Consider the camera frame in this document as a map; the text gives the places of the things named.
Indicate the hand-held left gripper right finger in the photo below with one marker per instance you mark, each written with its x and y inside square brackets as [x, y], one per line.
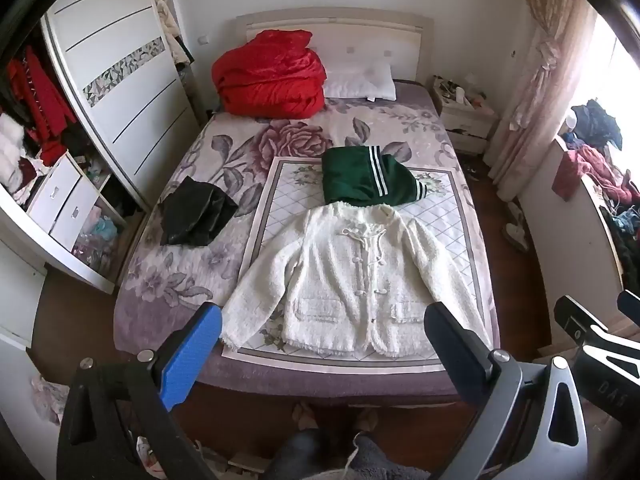
[455, 345]

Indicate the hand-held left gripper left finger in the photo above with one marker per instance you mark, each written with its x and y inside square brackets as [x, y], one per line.
[192, 355]

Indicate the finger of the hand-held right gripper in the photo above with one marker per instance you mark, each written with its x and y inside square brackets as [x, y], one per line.
[631, 302]
[575, 317]

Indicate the white fuzzy jacket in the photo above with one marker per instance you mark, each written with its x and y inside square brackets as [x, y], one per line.
[350, 270]

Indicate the pile of mixed clothes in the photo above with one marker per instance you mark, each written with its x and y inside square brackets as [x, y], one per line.
[600, 160]

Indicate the pastel clothes heap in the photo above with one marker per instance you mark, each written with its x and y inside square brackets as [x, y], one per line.
[95, 235]

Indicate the white folded clothes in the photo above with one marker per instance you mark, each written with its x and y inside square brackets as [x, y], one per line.
[10, 145]

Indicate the red hanging clothes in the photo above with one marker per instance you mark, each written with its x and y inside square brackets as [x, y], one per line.
[40, 100]

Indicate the white hanging clothes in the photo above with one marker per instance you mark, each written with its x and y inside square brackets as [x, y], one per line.
[170, 25]

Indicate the white desk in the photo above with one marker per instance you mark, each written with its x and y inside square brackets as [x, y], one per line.
[560, 220]

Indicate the pair of white shoes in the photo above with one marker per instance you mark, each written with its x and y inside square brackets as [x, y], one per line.
[515, 232]

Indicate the beige slipper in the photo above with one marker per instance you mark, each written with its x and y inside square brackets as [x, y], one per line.
[367, 417]
[305, 412]

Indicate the person's right leg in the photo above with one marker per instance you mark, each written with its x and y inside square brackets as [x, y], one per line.
[370, 460]

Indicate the person's leg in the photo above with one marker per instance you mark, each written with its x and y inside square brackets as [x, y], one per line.
[295, 455]
[370, 460]

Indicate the person's left leg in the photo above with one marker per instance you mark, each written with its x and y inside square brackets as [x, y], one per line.
[295, 455]

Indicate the black shiny garment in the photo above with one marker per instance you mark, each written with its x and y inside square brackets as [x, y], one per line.
[195, 210]

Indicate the pink cloth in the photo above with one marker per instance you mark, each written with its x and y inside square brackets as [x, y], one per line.
[47, 397]

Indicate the white wardrobe drawer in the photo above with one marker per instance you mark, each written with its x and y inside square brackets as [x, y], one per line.
[50, 187]
[75, 215]

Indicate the green garment with white stripes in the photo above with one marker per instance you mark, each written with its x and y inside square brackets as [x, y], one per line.
[360, 175]

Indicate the white nightstand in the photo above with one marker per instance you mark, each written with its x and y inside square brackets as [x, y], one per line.
[467, 122]

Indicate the pink patterned curtain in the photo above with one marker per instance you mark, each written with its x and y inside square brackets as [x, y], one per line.
[545, 85]

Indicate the clutter of small nightstand things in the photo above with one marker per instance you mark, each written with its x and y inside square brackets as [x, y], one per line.
[460, 92]

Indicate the white pillow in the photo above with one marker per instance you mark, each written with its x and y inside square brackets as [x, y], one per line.
[360, 80]

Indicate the red folded duvet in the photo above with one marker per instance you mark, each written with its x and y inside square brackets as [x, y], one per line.
[270, 77]

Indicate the white sliding-door wardrobe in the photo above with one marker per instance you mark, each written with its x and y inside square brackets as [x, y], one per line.
[120, 70]

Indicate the bed with beige headboard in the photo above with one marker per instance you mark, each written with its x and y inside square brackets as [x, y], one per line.
[350, 35]

